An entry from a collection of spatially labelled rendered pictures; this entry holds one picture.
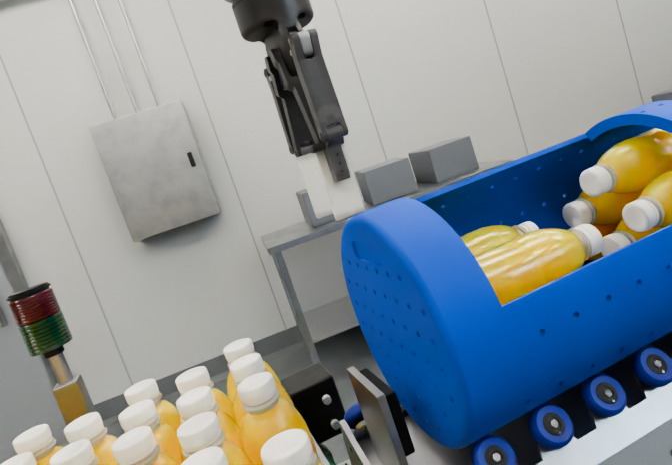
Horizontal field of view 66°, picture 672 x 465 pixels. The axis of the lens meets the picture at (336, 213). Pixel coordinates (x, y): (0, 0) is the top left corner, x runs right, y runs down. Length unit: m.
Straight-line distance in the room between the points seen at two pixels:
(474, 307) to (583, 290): 0.12
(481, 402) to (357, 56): 3.66
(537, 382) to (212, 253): 3.43
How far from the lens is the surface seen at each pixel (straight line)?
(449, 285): 0.50
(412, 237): 0.52
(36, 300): 0.92
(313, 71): 0.48
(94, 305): 4.05
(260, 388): 0.56
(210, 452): 0.48
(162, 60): 3.96
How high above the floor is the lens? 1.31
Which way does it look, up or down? 7 degrees down
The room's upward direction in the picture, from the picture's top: 19 degrees counter-clockwise
